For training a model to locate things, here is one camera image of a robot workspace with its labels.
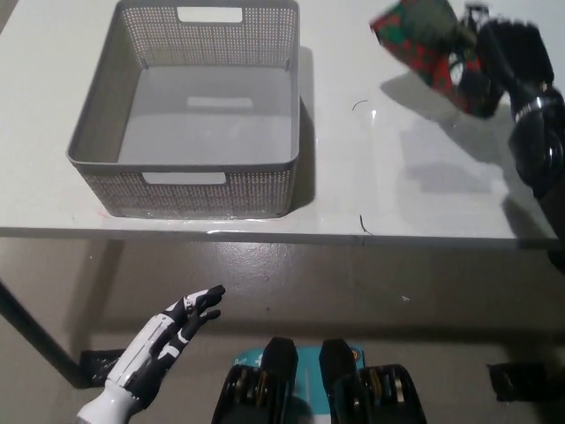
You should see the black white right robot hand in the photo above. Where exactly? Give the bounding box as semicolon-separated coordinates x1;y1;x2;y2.
448;4;556;118

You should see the grey perforated plastic basket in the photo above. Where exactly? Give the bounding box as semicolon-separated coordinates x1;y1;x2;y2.
65;0;303;221

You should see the red green coffee bean bag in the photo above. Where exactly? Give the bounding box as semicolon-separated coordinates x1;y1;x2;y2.
369;0;501;118

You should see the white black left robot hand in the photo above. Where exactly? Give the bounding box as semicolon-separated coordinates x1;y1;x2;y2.
74;284;227;424

